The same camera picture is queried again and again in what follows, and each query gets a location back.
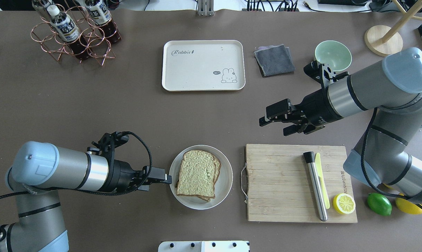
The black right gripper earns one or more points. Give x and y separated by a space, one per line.
315 107

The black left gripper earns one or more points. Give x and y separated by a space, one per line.
124 174

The bread slice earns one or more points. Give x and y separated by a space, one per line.
197 173
216 178

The white round plate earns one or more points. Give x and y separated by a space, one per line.
201 177

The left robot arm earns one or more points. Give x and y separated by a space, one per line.
41 169

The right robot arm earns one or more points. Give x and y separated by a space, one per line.
392 88

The cream rabbit tray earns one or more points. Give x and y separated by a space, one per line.
203 65

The bread slice under egg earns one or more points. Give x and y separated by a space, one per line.
216 178

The yellow plastic knife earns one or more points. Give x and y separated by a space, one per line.
322 182

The wooden cutting board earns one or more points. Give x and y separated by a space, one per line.
279 187

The grey folded cloth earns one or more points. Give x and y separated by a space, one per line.
274 60

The green bowl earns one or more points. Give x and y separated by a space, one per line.
333 53

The half cut lemon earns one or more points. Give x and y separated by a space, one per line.
344 203

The green lime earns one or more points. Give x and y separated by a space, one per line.
379 204

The metal clamp at table edge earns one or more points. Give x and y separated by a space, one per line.
205 7

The wooden stand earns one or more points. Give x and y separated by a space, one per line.
383 40

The yellow lemon lower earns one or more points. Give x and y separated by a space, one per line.
407 207

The tea bottle upper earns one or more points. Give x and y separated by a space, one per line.
68 31

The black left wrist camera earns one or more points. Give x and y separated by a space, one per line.
106 146

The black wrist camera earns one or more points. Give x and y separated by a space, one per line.
323 74
106 146

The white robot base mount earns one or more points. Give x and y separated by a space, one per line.
205 246

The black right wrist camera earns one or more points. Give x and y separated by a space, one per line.
323 74

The copper wire bottle rack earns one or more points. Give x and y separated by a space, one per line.
99 48

